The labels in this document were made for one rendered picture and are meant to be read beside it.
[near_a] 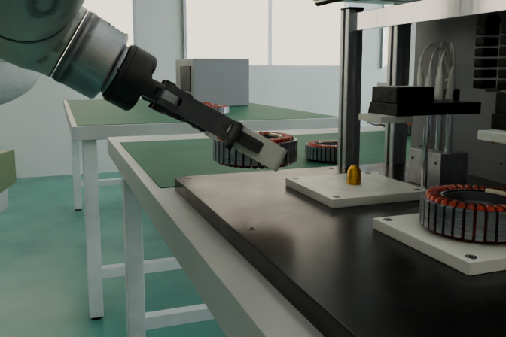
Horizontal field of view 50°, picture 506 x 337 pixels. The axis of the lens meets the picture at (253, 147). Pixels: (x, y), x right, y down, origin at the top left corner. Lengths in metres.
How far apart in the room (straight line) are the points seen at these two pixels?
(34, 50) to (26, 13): 0.12
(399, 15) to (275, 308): 0.53
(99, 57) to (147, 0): 4.63
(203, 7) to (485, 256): 4.95
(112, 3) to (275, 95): 1.82
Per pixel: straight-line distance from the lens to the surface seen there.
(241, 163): 0.67
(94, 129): 2.01
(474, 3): 0.74
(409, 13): 0.84
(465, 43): 0.98
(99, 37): 0.63
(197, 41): 5.31
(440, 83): 0.83
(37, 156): 5.20
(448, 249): 0.53
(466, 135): 0.98
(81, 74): 0.63
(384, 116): 0.77
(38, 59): 0.63
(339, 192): 0.73
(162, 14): 5.26
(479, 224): 0.54
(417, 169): 0.87
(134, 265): 1.67
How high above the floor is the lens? 0.94
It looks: 8 degrees down
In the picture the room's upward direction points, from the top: straight up
